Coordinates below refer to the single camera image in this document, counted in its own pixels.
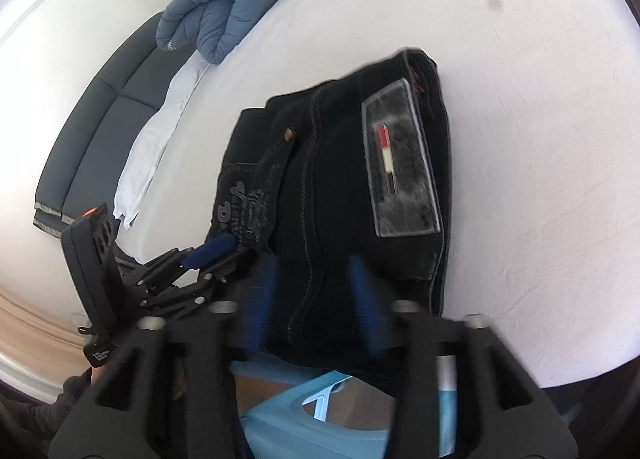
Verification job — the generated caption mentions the white pillow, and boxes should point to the white pillow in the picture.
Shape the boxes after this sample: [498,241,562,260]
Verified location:
[112,56,208,231]

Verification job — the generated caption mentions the grey padded headboard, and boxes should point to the grey padded headboard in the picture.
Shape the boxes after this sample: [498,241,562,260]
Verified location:
[32,11,166,240]

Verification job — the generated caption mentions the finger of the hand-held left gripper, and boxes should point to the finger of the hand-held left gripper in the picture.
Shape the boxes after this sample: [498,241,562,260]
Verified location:
[135,269,236,317]
[122,234,241,287]

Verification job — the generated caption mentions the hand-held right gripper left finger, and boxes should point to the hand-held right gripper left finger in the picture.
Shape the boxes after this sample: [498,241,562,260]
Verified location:
[50,254,281,459]

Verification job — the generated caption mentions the black denim pants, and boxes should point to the black denim pants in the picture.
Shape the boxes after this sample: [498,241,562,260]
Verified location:
[215,48,453,390]

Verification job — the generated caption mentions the light blue plastic basket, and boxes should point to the light blue plastic basket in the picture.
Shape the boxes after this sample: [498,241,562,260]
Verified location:
[230,359,461,459]

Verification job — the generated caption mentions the bed with white sheet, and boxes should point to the bed with white sheet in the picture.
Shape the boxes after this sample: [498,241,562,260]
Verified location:
[112,0,640,390]

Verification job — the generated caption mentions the person's left forearm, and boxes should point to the person's left forearm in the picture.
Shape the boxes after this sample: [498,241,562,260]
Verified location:
[0,371,101,459]

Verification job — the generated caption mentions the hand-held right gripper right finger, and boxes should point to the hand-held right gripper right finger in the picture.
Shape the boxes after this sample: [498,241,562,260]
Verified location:
[347,254,576,459]

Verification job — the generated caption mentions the blue rolled duvet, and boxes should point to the blue rolled duvet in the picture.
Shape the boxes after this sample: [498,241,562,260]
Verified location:
[156,0,288,64]

